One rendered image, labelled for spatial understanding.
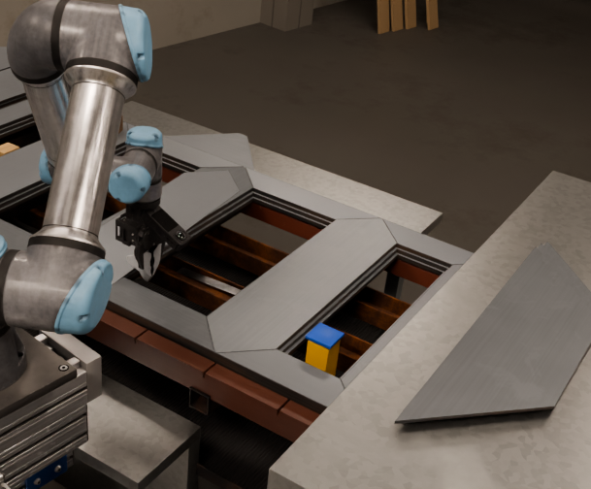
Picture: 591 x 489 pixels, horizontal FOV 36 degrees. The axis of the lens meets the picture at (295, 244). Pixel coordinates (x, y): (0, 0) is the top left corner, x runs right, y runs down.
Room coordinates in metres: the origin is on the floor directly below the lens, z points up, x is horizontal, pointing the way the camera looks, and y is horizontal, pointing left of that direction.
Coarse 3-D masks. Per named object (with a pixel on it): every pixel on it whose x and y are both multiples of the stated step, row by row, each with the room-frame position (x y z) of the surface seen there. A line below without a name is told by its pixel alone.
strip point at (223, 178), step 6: (192, 174) 2.24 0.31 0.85; (198, 174) 2.24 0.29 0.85; (204, 174) 2.24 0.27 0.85; (210, 174) 2.25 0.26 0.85; (216, 174) 2.25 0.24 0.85; (222, 174) 2.26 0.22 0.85; (228, 174) 2.26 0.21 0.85; (210, 180) 2.21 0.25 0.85; (216, 180) 2.21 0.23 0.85; (222, 180) 2.21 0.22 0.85; (228, 180) 2.22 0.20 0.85; (234, 180) 2.22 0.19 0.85; (228, 186) 2.18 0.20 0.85; (234, 186) 2.19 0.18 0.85
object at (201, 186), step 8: (184, 176) 2.22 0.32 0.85; (192, 176) 2.22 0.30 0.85; (176, 184) 2.16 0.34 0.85; (184, 184) 2.17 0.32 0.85; (192, 184) 2.17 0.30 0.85; (200, 184) 2.18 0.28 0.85; (208, 184) 2.18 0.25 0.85; (216, 184) 2.19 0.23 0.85; (200, 192) 2.13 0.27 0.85; (208, 192) 2.14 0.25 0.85; (216, 192) 2.14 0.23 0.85; (224, 192) 2.15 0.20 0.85; (232, 192) 2.15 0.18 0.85; (224, 200) 2.10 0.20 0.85
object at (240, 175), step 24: (24, 120) 2.49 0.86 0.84; (120, 144) 2.38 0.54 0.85; (192, 168) 2.29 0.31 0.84; (216, 168) 2.29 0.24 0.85; (240, 168) 2.31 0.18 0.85; (24, 192) 2.05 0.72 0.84; (240, 192) 2.16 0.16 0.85; (264, 192) 2.18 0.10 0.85; (216, 216) 2.04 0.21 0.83; (312, 216) 2.09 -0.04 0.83; (384, 264) 1.91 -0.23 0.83; (432, 264) 1.92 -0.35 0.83; (360, 288) 1.79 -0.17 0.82; (120, 312) 1.58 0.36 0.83; (336, 312) 1.69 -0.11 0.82; (168, 336) 1.51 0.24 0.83; (216, 360) 1.45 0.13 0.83; (264, 384) 1.40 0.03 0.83; (312, 408) 1.34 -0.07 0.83
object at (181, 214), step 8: (160, 200) 2.07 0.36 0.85; (168, 208) 2.03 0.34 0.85; (176, 208) 2.03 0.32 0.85; (184, 208) 2.04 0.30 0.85; (176, 216) 1.99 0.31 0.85; (184, 216) 1.99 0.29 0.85; (192, 216) 2.00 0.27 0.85; (200, 216) 2.00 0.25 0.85; (184, 224) 1.95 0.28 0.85; (192, 224) 1.96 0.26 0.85
